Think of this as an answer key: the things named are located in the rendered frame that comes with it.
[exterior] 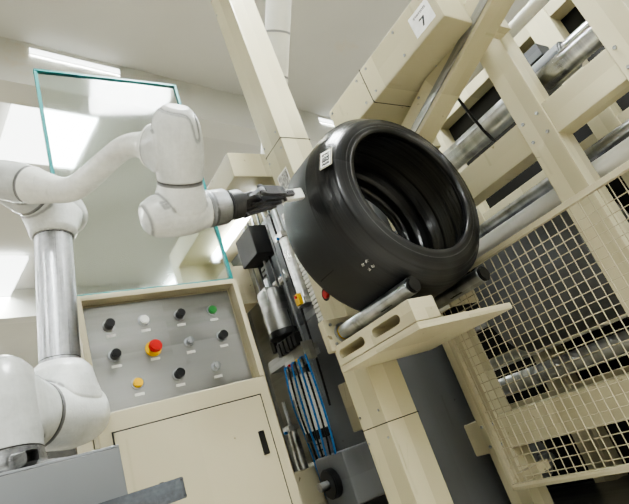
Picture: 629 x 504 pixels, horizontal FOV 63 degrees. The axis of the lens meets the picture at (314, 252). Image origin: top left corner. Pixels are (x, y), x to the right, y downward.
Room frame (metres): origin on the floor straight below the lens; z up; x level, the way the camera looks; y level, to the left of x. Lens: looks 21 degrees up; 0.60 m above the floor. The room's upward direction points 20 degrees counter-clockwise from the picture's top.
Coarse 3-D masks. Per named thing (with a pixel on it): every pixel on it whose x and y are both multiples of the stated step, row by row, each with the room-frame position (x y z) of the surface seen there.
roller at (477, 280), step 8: (472, 272) 1.44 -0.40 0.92; (480, 272) 1.41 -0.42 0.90; (488, 272) 1.43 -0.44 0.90; (464, 280) 1.46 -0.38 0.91; (472, 280) 1.44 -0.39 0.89; (480, 280) 1.43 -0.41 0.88; (456, 288) 1.49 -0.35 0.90; (464, 288) 1.47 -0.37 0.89; (472, 288) 1.47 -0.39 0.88; (440, 296) 1.54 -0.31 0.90; (448, 296) 1.52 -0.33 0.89; (456, 296) 1.51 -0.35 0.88; (440, 304) 1.56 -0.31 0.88
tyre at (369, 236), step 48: (336, 144) 1.21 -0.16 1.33; (384, 144) 1.49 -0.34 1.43; (432, 144) 1.45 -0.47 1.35; (336, 192) 1.19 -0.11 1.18; (384, 192) 1.66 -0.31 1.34; (432, 192) 1.60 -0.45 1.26; (336, 240) 1.23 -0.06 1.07; (384, 240) 1.22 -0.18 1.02; (432, 240) 1.68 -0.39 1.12; (336, 288) 1.37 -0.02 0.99; (384, 288) 1.32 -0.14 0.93; (432, 288) 1.36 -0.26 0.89
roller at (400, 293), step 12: (396, 288) 1.28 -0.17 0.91; (408, 288) 1.25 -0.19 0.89; (420, 288) 1.27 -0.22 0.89; (384, 300) 1.32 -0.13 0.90; (396, 300) 1.30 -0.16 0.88; (360, 312) 1.41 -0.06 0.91; (372, 312) 1.37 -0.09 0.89; (384, 312) 1.36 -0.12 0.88; (348, 324) 1.46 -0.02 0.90; (360, 324) 1.43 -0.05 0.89; (348, 336) 1.50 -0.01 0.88
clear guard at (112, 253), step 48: (48, 96) 1.47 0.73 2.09; (96, 96) 1.57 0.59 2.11; (144, 96) 1.69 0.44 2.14; (48, 144) 1.45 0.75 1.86; (96, 144) 1.55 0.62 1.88; (96, 192) 1.53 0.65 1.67; (144, 192) 1.63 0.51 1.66; (96, 240) 1.51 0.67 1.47; (144, 240) 1.61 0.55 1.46; (192, 240) 1.71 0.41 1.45; (96, 288) 1.49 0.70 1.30; (144, 288) 1.58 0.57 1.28
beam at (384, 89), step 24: (432, 0) 1.26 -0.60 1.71; (456, 0) 1.31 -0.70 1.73; (408, 24) 1.34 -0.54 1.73; (432, 24) 1.29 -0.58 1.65; (456, 24) 1.31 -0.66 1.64; (384, 48) 1.44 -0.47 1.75; (408, 48) 1.37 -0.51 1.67; (432, 48) 1.38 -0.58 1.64; (360, 72) 1.55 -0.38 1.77; (384, 72) 1.47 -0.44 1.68; (408, 72) 1.45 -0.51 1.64; (360, 96) 1.58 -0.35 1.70; (384, 96) 1.54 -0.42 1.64; (408, 96) 1.59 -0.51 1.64; (336, 120) 1.71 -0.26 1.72
